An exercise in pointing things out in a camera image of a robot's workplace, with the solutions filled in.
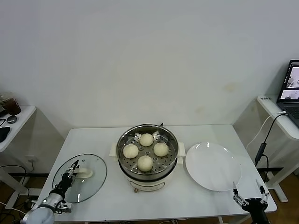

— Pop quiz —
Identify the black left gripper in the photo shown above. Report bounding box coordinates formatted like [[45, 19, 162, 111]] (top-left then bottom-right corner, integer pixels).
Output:
[[55, 159, 79, 196]]

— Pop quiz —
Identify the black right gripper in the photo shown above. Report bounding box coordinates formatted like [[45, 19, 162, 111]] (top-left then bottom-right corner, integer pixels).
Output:
[[233, 179, 269, 224]]

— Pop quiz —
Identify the glass lid with cream handle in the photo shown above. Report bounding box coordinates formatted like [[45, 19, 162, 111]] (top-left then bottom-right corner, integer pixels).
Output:
[[52, 153, 108, 204]]

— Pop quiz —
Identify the white steamed baozi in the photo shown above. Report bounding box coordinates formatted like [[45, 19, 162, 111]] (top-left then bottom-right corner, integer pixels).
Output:
[[153, 142, 169, 157], [137, 155, 154, 173], [123, 144, 139, 159], [139, 133, 154, 147]]

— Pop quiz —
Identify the stainless steel steamer basket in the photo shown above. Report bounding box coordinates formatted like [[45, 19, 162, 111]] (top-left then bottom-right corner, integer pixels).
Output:
[[116, 124, 180, 178]]

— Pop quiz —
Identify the white round plate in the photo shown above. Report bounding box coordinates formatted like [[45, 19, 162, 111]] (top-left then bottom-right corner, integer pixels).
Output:
[[185, 142, 242, 192]]

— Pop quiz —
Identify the white side desk with cup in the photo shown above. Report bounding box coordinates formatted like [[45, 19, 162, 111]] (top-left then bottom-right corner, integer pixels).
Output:
[[0, 105, 37, 210]]

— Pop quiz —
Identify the cream electric cooking pot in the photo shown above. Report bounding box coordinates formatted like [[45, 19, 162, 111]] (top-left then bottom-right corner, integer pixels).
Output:
[[109, 142, 186, 193]]

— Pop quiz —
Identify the plastic iced coffee cup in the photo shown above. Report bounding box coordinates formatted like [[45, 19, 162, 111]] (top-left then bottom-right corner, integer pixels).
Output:
[[0, 91, 22, 116]]

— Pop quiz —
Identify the white side desk with laptop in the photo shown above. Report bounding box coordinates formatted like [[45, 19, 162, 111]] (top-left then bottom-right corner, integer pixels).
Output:
[[256, 95, 299, 203]]

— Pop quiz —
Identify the grey open laptop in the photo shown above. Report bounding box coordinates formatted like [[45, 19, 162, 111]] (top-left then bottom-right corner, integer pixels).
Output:
[[276, 60, 299, 128]]

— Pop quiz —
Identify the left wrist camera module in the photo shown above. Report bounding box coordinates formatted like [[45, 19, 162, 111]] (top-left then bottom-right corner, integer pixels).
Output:
[[56, 200, 72, 213]]

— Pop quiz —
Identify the white wall socket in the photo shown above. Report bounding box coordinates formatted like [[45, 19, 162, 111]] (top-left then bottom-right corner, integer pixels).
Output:
[[27, 156, 36, 171]]

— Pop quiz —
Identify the black cable with adapter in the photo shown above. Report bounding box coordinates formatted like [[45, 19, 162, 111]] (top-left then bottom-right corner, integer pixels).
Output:
[[255, 112, 287, 185]]

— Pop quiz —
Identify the black floor cable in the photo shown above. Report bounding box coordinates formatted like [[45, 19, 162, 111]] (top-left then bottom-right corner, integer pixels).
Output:
[[0, 165, 30, 206]]

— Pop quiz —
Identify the white charging cable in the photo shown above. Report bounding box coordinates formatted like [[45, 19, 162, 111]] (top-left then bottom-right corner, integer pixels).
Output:
[[246, 111, 287, 148]]

